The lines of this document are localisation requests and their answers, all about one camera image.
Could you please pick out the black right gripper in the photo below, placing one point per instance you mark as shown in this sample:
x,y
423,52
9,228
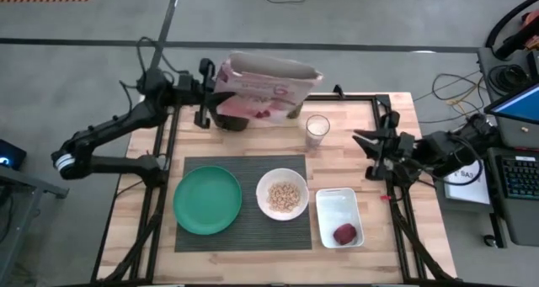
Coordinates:
x,y
398,152

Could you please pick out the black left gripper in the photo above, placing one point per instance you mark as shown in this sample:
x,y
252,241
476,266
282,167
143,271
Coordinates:
x,y
198,89

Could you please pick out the red apple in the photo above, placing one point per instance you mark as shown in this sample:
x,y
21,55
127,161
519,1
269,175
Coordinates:
x,y
345,234

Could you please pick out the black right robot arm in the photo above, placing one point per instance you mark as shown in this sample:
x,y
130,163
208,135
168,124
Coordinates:
x,y
446,152

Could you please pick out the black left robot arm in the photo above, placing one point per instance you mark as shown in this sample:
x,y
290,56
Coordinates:
x,y
109,127

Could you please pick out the clear drinking glass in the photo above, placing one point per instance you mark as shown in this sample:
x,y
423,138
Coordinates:
x,y
317,131

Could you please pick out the red tag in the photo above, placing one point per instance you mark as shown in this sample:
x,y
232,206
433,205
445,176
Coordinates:
x,y
385,198

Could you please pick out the white plastic bin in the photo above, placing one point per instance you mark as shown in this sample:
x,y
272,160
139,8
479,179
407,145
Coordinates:
x,y
337,207

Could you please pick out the white bowl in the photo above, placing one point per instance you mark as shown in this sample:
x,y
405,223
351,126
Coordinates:
x,y
265,182

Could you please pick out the toasted cereal rings pile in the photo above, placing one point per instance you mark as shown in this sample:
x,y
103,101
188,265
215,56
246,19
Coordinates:
x,y
284,196

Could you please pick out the green plate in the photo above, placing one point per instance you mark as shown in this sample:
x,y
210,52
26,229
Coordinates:
x,y
207,200

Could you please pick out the white paper sheet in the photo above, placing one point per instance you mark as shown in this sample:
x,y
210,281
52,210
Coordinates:
x,y
471,190

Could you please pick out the dark woven placemat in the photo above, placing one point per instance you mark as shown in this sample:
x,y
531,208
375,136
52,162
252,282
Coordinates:
x,y
248,236

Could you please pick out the grey laptop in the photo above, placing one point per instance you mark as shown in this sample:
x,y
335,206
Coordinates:
x,y
520,106

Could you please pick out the black keyboard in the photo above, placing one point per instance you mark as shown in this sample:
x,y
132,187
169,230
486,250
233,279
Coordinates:
x,y
522,177

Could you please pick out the black computer tower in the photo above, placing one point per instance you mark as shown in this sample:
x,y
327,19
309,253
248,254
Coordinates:
x,y
12,152

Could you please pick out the grey metal table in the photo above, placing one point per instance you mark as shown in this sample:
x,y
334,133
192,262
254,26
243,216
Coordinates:
x,y
21,203

